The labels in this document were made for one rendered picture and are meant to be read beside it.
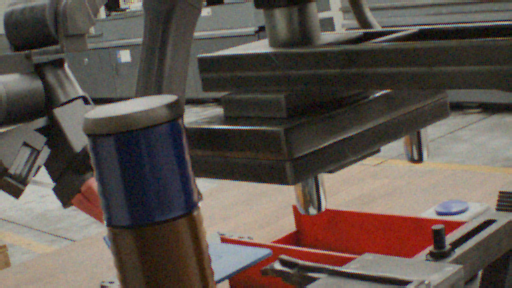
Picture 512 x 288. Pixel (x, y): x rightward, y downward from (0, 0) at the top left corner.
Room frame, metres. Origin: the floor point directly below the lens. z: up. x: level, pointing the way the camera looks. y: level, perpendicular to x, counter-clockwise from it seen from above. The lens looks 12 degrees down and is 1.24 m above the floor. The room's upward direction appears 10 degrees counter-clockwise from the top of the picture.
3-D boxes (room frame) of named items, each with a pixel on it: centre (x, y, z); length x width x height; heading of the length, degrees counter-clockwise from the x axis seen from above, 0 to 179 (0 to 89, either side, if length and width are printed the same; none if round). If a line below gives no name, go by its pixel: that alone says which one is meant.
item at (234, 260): (0.76, 0.08, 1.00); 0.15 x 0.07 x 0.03; 44
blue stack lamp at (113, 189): (0.32, 0.04, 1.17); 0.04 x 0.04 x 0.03
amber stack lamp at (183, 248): (0.32, 0.04, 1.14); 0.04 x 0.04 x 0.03
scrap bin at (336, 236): (0.86, -0.08, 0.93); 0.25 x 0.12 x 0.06; 43
